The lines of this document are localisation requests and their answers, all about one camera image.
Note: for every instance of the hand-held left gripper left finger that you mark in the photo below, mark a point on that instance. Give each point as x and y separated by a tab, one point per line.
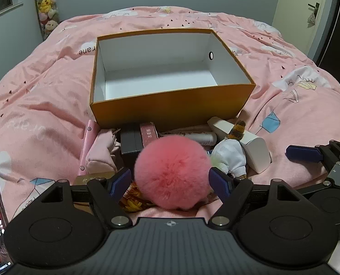
122	180

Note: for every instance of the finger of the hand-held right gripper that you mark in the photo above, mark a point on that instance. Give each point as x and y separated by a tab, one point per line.
301	152

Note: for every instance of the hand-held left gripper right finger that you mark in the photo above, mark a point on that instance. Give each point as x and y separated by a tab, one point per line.
217	182

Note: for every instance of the black rectangular box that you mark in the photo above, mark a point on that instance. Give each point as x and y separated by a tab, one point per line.
129	146

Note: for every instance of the pink fluffy pompom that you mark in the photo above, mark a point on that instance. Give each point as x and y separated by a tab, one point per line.
172	172

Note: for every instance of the dark red slim box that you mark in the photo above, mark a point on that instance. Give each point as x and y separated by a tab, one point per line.
147	134

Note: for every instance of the orange cardboard box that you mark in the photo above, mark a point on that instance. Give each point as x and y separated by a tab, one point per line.
170	108

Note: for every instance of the knitted doll in white clothes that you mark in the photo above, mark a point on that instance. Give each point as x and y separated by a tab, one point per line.
230	154

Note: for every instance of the pink knit cloth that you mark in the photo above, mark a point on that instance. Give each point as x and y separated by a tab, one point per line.
101	154

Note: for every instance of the gold box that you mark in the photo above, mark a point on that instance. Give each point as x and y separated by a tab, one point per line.
87	177

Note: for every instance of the white rounded box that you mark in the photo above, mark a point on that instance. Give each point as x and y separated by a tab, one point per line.
255	151

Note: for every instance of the white cosmetic tube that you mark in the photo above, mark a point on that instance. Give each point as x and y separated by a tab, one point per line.
198	138

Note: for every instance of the pink flat pouch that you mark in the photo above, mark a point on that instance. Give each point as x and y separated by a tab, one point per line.
88	146

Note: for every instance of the pink printed blanket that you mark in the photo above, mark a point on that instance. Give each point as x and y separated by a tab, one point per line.
44	106

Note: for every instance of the dark wardrobe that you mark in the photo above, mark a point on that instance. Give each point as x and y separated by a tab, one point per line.
338	48

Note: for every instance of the small hanging pouch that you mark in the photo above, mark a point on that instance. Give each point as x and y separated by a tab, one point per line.
311	20

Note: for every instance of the cream door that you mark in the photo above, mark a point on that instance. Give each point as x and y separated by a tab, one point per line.
295	14

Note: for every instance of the column of plush toys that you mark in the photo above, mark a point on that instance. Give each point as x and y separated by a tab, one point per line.
46	5

